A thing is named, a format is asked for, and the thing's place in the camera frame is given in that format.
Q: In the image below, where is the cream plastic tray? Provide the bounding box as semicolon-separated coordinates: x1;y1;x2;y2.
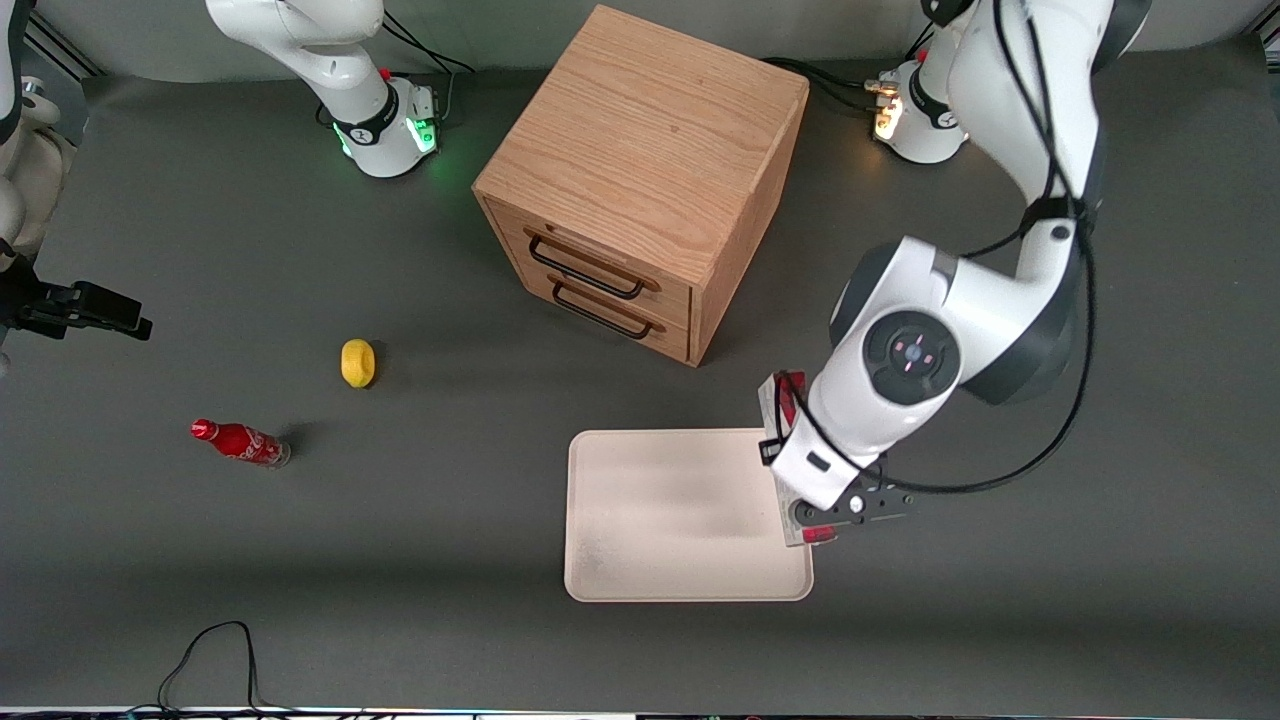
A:
564;428;815;604

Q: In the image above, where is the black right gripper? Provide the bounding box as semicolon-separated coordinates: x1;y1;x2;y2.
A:
0;255;153;341

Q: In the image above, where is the yellow lemon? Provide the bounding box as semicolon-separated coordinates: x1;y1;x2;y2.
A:
340;338;377;389

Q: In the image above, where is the thin black table cable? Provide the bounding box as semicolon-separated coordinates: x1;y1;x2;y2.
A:
155;620;301;717

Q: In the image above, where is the black left arm wrist cable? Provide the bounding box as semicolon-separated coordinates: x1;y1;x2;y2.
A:
760;0;1091;466
880;200;1098;498

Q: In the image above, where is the wooden two-drawer cabinet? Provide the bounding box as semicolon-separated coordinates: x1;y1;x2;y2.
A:
472;4;811;368

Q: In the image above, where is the black wire drawer handle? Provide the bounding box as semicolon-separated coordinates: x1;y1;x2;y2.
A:
550;280;656;341
527;232;648;301

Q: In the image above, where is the red cola bottle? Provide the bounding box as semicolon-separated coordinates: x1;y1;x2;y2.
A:
190;418;292;469

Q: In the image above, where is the red cookie box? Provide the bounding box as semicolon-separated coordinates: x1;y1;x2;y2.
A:
757;370;839;548

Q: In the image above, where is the black right arm base cable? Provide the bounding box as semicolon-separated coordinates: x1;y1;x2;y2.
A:
380;10;478;126

